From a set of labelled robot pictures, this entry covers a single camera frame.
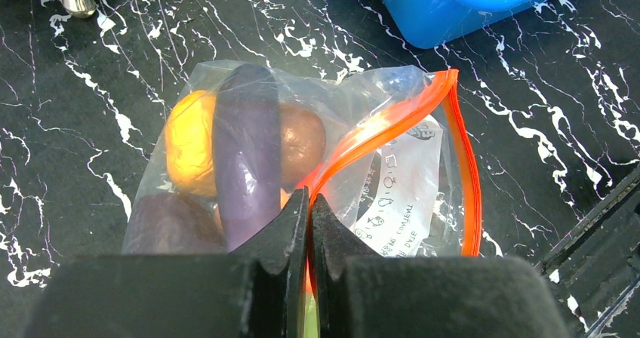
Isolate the purple toy eggplant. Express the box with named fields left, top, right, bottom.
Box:
left=213, top=63, right=282, bottom=250

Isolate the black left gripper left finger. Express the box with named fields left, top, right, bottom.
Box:
left=23, top=189, right=309, bottom=337

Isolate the orange toy lemon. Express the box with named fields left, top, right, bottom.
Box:
left=164, top=90, right=217, bottom=197

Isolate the dark red toy fruit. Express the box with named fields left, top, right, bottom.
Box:
left=122, top=192, right=226, bottom=254

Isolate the clear orange-zip bag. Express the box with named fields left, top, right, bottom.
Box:
left=122, top=60, right=482, bottom=258

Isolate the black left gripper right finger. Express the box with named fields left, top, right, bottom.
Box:
left=309, top=195, right=569, bottom=337

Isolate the white toy onion half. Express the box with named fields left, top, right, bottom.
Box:
left=279, top=103, right=326, bottom=189

